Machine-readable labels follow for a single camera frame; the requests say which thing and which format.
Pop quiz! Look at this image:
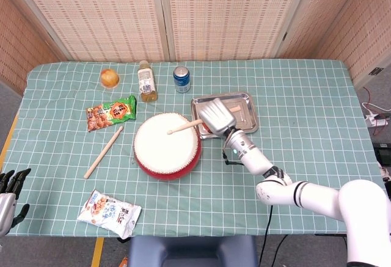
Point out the orange-tipped right robot hand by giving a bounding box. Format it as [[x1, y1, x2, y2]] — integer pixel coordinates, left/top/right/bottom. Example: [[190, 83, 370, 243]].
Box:
[[197, 97, 238, 137]]

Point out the black-fingered left robot hand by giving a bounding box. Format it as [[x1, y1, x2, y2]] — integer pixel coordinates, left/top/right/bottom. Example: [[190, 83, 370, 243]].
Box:
[[0, 167, 32, 238]]

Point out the wooden drumstick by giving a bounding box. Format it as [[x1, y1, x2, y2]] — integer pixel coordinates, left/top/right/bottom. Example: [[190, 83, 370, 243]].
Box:
[[83, 125, 124, 180], [166, 106, 241, 136]]

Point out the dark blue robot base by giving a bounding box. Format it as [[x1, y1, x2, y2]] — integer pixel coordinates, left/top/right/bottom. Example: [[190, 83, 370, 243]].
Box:
[[127, 235, 258, 267]]

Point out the stainless steel tray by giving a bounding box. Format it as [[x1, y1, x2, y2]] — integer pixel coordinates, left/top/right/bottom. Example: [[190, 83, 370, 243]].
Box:
[[191, 91, 260, 140]]

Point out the red and white drum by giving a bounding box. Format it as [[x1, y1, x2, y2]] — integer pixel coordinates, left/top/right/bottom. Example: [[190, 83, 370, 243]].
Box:
[[133, 112, 203, 182]]

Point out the blue drink can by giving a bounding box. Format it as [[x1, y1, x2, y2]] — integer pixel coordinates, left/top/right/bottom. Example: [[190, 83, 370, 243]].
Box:
[[172, 65, 192, 94]]

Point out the tea bottle with label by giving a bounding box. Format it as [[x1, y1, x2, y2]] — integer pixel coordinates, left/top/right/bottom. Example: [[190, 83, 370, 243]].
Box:
[[136, 60, 159, 104]]

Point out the green checked tablecloth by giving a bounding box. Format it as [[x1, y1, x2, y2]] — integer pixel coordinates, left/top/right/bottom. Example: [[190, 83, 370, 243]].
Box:
[[0, 58, 388, 238]]

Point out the bamboo folding screen panel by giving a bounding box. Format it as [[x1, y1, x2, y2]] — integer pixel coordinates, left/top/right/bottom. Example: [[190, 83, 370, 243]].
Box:
[[311, 0, 391, 88], [0, 0, 67, 96], [276, 0, 366, 60], [158, 0, 313, 62], [0, 0, 170, 64]]

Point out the white snack bag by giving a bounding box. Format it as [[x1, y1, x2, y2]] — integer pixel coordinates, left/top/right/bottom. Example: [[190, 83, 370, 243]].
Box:
[[76, 189, 142, 240]]

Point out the green and orange snack bag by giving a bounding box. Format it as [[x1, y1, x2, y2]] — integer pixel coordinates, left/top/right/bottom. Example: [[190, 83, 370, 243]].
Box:
[[85, 94, 137, 133]]

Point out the white power strip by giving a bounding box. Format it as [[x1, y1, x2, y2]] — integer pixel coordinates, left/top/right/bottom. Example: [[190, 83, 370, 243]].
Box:
[[364, 112, 389, 128]]

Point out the black box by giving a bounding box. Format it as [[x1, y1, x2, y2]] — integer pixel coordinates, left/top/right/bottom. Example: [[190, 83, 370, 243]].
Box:
[[373, 142, 391, 167]]

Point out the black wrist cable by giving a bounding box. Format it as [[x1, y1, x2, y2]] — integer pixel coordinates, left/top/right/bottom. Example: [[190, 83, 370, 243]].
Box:
[[222, 147, 245, 166]]

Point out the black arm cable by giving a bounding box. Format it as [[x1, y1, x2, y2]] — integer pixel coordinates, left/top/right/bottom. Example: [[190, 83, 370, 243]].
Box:
[[258, 205, 274, 267]]

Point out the black floor cable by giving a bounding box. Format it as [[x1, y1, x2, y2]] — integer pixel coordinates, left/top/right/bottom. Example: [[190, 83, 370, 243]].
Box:
[[274, 235, 290, 255]]

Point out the red cable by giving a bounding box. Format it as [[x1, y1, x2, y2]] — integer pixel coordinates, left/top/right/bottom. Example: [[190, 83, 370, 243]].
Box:
[[362, 87, 380, 112]]

